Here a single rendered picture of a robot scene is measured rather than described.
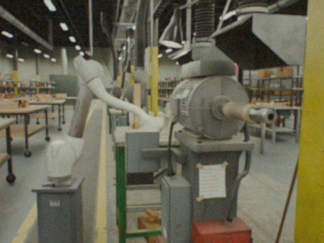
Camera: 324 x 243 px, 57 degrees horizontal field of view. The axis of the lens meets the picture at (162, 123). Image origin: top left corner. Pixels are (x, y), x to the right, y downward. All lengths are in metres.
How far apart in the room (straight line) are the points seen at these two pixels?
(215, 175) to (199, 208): 0.15
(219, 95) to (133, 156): 0.52
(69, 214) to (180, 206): 0.96
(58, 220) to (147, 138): 0.93
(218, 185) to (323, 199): 1.01
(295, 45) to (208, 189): 0.64
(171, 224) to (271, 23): 0.85
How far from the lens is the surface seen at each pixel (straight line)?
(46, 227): 2.13
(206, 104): 1.16
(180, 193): 1.26
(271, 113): 0.87
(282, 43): 0.97
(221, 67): 1.24
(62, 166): 2.03
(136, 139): 1.42
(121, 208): 2.37
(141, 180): 4.13
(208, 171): 1.24
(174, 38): 1.62
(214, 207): 1.30
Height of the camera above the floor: 1.32
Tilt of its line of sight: 7 degrees down
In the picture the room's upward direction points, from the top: straight up
